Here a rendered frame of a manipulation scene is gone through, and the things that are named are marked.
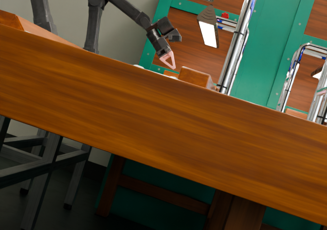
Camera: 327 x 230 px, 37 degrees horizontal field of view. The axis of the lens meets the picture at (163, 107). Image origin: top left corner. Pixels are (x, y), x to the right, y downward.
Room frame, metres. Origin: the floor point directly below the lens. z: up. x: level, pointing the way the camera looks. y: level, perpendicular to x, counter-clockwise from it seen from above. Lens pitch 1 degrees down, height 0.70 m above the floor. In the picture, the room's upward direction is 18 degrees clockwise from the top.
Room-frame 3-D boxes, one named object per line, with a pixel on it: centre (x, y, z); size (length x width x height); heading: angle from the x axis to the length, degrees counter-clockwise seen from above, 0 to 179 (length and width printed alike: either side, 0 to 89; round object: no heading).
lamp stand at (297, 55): (2.13, -0.57, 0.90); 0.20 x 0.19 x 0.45; 172
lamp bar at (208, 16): (2.20, -0.10, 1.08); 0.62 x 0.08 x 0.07; 172
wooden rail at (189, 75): (1.75, -0.16, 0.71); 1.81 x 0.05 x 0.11; 172
